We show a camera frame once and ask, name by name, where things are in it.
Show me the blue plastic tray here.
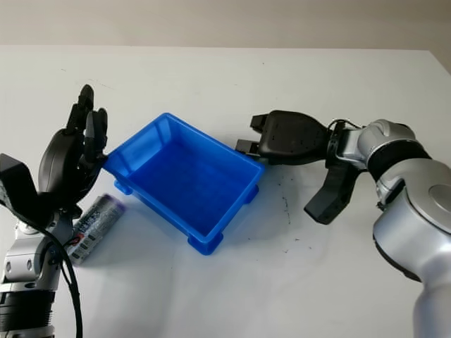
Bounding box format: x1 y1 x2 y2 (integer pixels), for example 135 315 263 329
103 112 266 256

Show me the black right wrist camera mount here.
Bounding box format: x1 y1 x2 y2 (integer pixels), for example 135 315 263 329
303 164 359 225

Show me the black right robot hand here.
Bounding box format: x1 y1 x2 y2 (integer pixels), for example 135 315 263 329
235 110 335 167

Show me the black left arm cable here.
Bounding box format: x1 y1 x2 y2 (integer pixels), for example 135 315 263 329
31 225 84 338

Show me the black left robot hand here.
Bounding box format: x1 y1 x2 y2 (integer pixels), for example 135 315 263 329
37 84 109 215

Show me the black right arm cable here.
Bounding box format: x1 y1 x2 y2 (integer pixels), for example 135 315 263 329
327 118 364 130

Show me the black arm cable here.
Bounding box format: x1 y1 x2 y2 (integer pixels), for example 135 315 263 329
327 118 364 130
31 225 84 338

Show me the purple-capped clear candy canister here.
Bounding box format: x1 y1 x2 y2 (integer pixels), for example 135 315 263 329
63 193 126 265

